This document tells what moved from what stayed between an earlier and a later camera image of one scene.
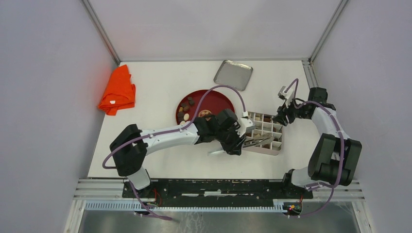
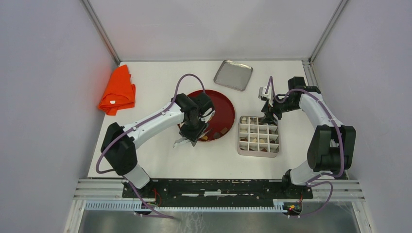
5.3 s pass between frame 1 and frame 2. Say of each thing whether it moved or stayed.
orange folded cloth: stayed
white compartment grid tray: moved
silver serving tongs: moved
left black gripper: moved
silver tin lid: stayed
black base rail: stayed
